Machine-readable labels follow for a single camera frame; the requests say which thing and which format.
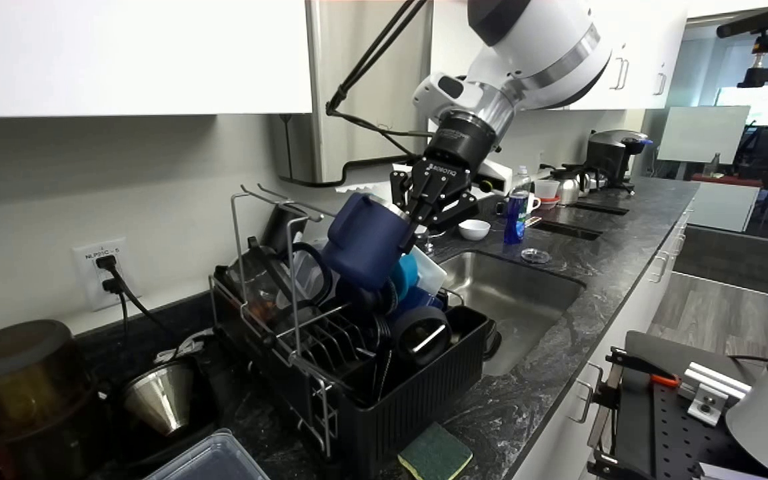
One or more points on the white mug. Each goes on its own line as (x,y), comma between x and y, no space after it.
(547,191)

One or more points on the green and yellow sponge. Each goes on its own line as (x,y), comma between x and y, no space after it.
(433,455)

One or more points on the clear glass cup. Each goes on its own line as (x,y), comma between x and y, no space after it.
(266,295)

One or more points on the dark blue steel-lined cup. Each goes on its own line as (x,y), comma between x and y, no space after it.
(361,241)

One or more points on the clear plastic container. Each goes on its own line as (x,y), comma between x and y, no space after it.
(211,461)

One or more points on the white board panel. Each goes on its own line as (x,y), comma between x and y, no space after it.
(705,135)

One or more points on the small white bowl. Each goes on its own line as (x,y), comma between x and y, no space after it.
(474,229)

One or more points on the black mug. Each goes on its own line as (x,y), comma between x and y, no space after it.
(421,337)

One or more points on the stainless paper towel dispenser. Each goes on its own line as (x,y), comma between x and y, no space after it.
(366,81)

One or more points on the dark robot base table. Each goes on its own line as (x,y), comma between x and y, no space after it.
(659,436)

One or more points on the black counter mat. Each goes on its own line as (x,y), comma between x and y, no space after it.
(571,229)

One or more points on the white wall outlet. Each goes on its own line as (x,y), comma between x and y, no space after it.
(83,268)

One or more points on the bronze pot with lid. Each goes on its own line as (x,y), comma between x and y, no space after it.
(19,381)

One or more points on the blue dish soap bottle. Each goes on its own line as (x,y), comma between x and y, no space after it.
(514,229)

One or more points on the black camera boom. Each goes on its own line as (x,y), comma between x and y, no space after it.
(762,17)

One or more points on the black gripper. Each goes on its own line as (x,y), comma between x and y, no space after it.
(455,151)

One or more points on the white upper cabinet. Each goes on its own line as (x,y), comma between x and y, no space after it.
(135,55)

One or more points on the stainless steel sink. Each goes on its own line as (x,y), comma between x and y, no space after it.
(514,301)

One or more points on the white lower cabinets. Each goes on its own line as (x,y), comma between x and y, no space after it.
(561,455)

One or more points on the steel cone funnel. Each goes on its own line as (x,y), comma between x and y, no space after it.
(162,396)

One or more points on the aluminium bracket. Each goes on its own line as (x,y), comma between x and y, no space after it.
(713,388)

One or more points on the black domed coffee machine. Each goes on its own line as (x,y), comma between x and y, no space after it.
(618,160)

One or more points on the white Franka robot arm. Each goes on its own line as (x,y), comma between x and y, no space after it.
(546,43)

